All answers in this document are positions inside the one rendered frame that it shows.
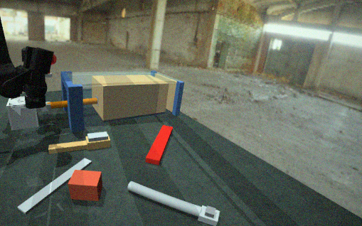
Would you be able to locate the grey rod with square end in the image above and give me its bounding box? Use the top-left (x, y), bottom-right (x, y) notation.
top-left (128, 181), bottom-right (220, 226)

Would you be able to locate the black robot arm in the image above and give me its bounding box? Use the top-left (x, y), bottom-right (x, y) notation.
top-left (0, 17), bottom-right (54, 106)

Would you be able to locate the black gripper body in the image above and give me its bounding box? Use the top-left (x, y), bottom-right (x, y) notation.
top-left (21, 48), bottom-right (46, 109)

